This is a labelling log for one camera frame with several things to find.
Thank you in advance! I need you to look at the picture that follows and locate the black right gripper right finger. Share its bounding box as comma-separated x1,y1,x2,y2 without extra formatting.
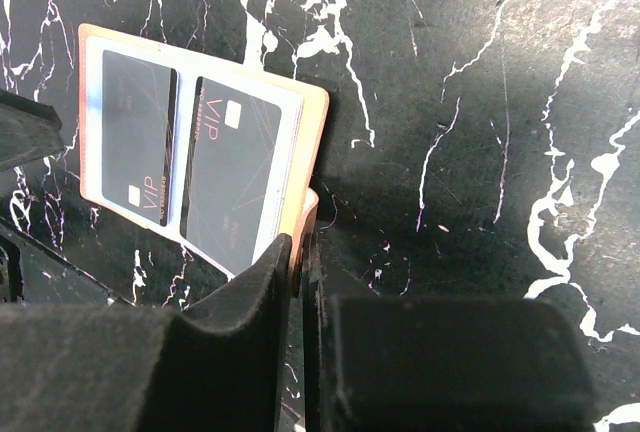
299,235,597,431

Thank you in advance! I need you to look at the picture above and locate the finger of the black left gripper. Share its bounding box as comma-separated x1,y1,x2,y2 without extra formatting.
0,90,64,172

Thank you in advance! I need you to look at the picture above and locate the black VIP credit card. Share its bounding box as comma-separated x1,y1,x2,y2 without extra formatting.
101,50,178,226

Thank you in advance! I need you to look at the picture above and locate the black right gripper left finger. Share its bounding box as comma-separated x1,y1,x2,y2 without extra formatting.
1,234,292,431

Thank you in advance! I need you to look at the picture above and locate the pink leather card holder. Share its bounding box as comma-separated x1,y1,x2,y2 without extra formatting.
78,23,329,290

